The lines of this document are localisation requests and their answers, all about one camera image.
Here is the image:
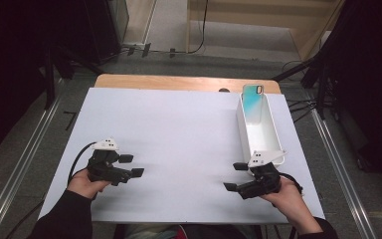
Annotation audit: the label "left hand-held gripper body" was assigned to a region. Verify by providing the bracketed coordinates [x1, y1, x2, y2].
[87, 137, 133, 187]

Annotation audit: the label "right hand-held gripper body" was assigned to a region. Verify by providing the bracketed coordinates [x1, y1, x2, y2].
[238, 149, 287, 200]

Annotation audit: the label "white rectangular plastic box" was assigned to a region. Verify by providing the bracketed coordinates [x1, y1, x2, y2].
[236, 92, 286, 168]

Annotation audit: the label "iridescent pink blue phone case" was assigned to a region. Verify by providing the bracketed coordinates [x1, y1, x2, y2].
[242, 84, 265, 122]

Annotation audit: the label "person's left hand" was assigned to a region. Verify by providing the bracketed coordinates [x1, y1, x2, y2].
[67, 168, 111, 200]

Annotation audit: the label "person's right hand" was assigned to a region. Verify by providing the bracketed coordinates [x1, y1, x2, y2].
[260, 180, 305, 217]

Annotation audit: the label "white board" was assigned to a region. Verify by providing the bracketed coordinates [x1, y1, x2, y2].
[37, 87, 326, 225]

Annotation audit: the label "person's clothing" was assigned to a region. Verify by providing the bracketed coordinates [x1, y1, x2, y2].
[112, 223, 263, 239]

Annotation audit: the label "wooden table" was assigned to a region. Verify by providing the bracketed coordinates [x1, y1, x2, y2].
[94, 73, 283, 95]

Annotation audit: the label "black tripod stand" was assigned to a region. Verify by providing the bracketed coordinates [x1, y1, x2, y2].
[272, 56, 332, 120]
[43, 46, 103, 111]

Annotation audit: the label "black cabinet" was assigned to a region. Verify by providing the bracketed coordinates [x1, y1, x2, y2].
[83, 0, 130, 66]

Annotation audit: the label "black curtain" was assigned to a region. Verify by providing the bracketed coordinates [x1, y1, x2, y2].
[0, 0, 91, 162]
[324, 0, 382, 187]

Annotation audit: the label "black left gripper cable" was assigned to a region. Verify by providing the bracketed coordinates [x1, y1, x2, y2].
[4, 141, 97, 239]

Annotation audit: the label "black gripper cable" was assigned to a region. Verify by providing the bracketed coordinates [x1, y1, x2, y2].
[4, 141, 97, 239]
[278, 172, 303, 197]

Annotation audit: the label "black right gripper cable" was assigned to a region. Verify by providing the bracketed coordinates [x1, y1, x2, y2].
[278, 172, 303, 197]

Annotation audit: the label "metal floor rail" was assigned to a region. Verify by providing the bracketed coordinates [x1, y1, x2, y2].
[309, 108, 379, 239]
[0, 78, 64, 239]

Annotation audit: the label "black floor cables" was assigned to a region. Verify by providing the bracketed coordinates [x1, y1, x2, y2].
[286, 98, 319, 123]

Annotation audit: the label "hanging black cable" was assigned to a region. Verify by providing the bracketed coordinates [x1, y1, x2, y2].
[188, 0, 210, 55]

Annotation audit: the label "light wooden frame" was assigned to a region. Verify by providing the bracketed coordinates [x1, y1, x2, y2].
[185, 0, 346, 63]

